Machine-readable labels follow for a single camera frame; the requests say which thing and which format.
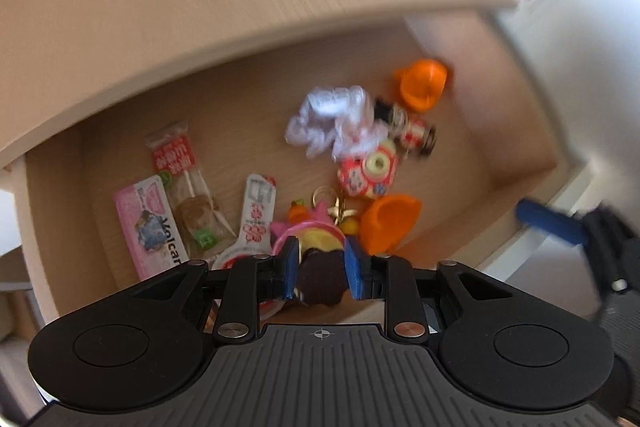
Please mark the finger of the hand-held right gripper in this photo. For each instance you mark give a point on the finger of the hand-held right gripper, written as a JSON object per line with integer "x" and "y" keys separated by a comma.
{"x": 550, "y": 221}

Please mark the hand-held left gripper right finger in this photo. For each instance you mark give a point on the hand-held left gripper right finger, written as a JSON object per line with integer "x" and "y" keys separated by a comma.
{"x": 358, "y": 273}

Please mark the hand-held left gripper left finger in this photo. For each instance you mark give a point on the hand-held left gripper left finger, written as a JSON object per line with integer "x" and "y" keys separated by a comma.
{"x": 289, "y": 268}

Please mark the white sachet red print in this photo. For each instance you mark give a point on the white sachet red print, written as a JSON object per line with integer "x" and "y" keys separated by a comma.
{"x": 257, "y": 217}

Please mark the orange capsule half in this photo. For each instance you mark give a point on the orange capsule half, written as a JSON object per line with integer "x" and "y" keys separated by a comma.
{"x": 395, "y": 218}
{"x": 421, "y": 84}

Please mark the round red patterned toy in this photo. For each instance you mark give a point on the round red patterned toy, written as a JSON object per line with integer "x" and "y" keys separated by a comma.
{"x": 361, "y": 177}

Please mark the clear snack packet red label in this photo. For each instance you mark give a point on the clear snack packet red label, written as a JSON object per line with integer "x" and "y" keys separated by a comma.
{"x": 190, "y": 199}

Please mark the dark figurine toy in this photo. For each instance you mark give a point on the dark figurine toy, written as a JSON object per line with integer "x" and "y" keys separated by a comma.
{"x": 411, "y": 132}

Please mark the white plastic bag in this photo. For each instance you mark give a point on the white plastic bag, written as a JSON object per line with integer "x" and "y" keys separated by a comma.
{"x": 325, "y": 119}

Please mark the pink card packet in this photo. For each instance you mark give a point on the pink card packet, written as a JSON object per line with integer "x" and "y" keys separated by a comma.
{"x": 140, "y": 219}

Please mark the wooden drawer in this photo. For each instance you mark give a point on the wooden drawer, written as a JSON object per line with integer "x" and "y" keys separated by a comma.
{"x": 250, "y": 107}

